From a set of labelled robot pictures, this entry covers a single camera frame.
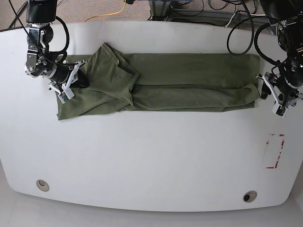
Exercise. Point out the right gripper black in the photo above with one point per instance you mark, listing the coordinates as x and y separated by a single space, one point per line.
59 76

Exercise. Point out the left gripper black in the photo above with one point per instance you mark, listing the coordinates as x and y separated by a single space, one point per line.
279 88

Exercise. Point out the olive green t-shirt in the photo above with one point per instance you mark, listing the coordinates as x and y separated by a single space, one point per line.
178 82

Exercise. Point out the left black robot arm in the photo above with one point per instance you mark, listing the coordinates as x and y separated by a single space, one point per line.
287 15

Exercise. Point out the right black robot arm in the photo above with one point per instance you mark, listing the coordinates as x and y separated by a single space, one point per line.
41 62

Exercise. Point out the red tape rectangle marking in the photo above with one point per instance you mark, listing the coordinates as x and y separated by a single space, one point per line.
274 148

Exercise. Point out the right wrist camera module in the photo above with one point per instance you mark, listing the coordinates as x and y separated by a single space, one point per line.
65 95

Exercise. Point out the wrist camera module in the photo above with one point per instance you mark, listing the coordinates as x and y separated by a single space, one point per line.
65 95
280 110

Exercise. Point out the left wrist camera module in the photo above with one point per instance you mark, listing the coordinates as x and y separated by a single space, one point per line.
280 110

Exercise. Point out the grey aluminium frame rail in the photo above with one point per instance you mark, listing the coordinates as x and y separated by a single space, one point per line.
210 12

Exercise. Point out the right table cable grommet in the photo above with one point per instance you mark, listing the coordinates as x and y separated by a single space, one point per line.
250 196

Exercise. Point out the table cable grommet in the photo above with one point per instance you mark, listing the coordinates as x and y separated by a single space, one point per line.
42 185
250 196

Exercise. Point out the left table cable grommet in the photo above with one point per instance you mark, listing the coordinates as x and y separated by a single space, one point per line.
42 185

